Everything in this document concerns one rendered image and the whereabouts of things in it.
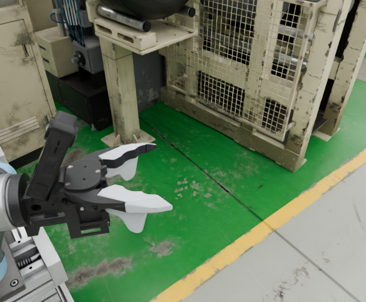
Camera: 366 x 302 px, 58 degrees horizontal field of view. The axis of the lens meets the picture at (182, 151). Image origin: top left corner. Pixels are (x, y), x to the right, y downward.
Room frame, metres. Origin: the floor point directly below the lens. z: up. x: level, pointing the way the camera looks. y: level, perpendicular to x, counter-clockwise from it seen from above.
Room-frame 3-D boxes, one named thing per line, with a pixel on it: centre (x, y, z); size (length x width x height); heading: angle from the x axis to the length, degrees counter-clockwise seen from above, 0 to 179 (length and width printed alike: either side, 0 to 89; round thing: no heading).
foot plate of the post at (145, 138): (1.81, 0.37, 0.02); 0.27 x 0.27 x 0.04; 46
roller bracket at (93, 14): (1.77, 0.31, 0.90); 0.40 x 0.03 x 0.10; 136
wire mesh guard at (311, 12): (1.72, -0.22, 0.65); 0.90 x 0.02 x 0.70; 46
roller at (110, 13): (1.54, 0.27, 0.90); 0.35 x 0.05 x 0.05; 46
